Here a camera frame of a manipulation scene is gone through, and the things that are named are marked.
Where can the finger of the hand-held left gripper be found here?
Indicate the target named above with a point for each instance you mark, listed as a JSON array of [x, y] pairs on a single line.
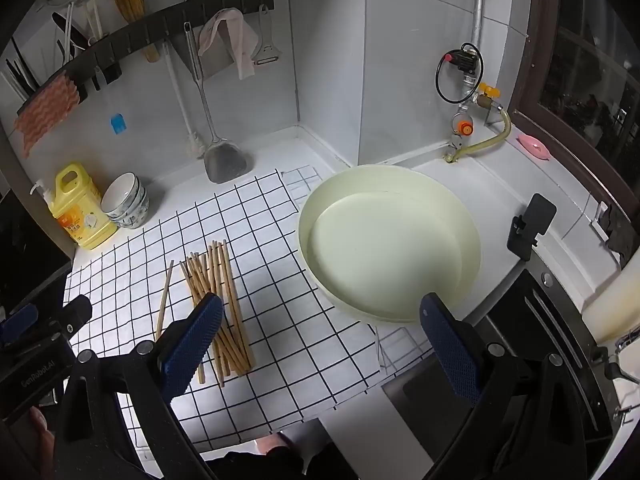
[[75, 312], [20, 321]]

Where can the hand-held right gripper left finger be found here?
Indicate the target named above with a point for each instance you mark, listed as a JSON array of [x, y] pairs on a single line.
[[192, 345]]

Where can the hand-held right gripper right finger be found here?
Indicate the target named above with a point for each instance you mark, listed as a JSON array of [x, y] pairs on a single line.
[[450, 355]]

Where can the wooden chopstick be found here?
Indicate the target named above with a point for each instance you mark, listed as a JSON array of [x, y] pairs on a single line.
[[164, 300]]

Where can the pile of wooden chopsticks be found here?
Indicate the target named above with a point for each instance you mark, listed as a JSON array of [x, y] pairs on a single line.
[[227, 285]]

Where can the cream round basin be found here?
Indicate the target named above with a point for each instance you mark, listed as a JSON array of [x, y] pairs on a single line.
[[380, 240]]

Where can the person's left hand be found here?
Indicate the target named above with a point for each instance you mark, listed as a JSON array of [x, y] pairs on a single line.
[[41, 430]]

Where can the black appliance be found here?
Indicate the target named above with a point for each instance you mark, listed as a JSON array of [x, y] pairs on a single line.
[[25, 250]]

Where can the white black checkered cloth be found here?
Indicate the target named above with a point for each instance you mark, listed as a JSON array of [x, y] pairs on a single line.
[[280, 320]]

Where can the yellow detergent bottle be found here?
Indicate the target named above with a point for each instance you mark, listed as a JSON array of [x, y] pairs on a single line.
[[75, 210]]

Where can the white patterned bowl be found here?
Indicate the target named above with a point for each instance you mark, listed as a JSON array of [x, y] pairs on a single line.
[[120, 192], [136, 223], [140, 211]]

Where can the black phone stand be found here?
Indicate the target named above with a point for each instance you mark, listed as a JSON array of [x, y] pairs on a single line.
[[532, 220]]

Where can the orange wavy cloth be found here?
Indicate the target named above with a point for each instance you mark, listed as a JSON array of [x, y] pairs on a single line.
[[45, 110]]

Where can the dark cloth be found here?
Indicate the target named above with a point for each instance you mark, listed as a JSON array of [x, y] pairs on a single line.
[[617, 235]]

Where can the pink soap bar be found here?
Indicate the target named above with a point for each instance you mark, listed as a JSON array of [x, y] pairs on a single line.
[[534, 146]]

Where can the orange capped regulator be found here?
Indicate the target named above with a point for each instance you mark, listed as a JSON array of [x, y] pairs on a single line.
[[464, 126]]

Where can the white plastic utensil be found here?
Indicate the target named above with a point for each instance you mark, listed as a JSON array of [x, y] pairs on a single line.
[[95, 20]]

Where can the black red solenoid valve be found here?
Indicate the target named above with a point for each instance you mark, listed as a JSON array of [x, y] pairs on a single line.
[[462, 57]]

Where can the metal peeler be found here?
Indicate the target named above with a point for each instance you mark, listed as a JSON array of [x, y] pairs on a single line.
[[265, 52]]

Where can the pink hanging dish cloth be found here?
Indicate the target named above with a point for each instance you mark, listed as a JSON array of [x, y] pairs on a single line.
[[230, 35]]

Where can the brown wooden utensil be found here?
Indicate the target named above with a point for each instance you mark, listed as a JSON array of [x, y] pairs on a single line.
[[129, 0]]

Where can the grey metal gas pipe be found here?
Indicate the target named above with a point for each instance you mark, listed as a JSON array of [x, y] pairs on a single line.
[[481, 10]]

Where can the blue wall hook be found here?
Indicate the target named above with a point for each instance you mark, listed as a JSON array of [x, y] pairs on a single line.
[[118, 124]]

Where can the black wall rack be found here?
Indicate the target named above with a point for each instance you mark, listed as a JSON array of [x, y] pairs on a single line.
[[150, 25]]

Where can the dark brown window frame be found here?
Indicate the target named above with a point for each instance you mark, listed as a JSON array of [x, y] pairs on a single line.
[[530, 60]]

